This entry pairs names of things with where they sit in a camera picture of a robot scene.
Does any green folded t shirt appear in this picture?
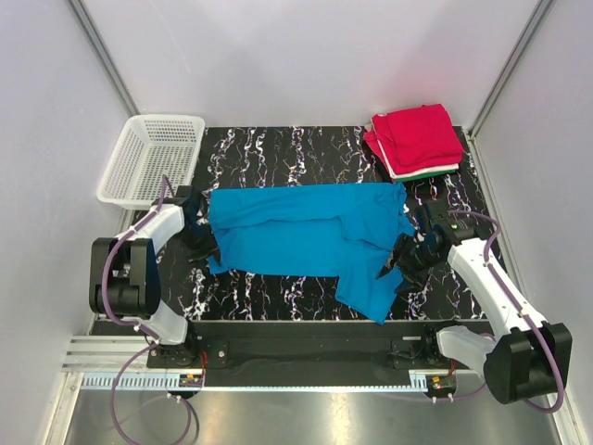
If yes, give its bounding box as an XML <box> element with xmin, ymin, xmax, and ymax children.
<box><xmin>392</xmin><ymin>169</ymin><xmax>457</xmax><ymax>184</ymax></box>

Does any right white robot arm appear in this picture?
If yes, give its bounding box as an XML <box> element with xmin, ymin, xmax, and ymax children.
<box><xmin>378</xmin><ymin>201</ymin><xmax>573</xmax><ymax>413</ymax></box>

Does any white plastic basket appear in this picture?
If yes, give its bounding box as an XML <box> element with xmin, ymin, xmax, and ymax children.
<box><xmin>95</xmin><ymin>114</ymin><xmax>206</xmax><ymax>210</ymax></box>

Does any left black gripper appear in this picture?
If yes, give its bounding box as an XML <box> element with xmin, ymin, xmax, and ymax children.
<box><xmin>176</xmin><ymin>222</ymin><xmax>221</xmax><ymax>271</ymax></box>

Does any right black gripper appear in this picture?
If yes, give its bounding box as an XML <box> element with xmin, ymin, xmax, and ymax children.
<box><xmin>375</xmin><ymin>233</ymin><xmax>442</xmax><ymax>295</ymax></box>

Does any blue t shirt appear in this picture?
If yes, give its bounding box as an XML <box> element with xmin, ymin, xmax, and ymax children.
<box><xmin>208</xmin><ymin>183</ymin><xmax>414</xmax><ymax>324</ymax></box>

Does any red folded t shirt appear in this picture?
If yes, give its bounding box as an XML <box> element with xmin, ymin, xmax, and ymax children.
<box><xmin>363</xmin><ymin>104</ymin><xmax>463</xmax><ymax>177</ymax></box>

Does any aluminium frame rail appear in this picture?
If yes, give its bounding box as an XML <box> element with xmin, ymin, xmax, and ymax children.
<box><xmin>62</xmin><ymin>337</ymin><xmax>458</xmax><ymax>399</ymax></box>

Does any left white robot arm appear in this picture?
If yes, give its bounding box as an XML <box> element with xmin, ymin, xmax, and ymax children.
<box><xmin>89</xmin><ymin>185</ymin><xmax>221</xmax><ymax>367</ymax></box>

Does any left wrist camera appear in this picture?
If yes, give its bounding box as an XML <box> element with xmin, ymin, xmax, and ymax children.
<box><xmin>175</xmin><ymin>185</ymin><xmax>208</xmax><ymax>224</ymax></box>

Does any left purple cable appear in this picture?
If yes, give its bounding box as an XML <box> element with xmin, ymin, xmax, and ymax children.
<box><xmin>102</xmin><ymin>173</ymin><xmax>200</xmax><ymax>442</ymax></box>

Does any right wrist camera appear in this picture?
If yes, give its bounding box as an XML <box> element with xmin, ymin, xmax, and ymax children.
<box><xmin>415</xmin><ymin>200</ymin><xmax>449</xmax><ymax>233</ymax></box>

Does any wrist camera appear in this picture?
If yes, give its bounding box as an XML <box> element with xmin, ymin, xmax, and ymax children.
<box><xmin>415</xmin><ymin>200</ymin><xmax>449</xmax><ymax>233</ymax></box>
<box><xmin>175</xmin><ymin>185</ymin><xmax>208</xmax><ymax>224</ymax></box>

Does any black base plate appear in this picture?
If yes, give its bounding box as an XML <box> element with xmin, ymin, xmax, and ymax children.
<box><xmin>147</xmin><ymin>320</ymin><xmax>461</xmax><ymax>374</ymax></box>

